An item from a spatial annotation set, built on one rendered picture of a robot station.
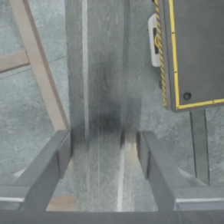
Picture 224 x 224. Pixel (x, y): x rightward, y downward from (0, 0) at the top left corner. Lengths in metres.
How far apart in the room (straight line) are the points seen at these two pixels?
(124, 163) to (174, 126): 1.03
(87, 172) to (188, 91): 0.69
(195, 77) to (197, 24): 0.21
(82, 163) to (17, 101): 1.07
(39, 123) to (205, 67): 1.02
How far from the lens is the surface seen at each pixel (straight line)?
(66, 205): 0.98
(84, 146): 0.16
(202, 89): 0.83
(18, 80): 1.18
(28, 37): 0.82
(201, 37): 0.82
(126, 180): 0.18
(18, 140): 1.30
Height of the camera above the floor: 1.03
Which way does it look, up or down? 75 degrees down
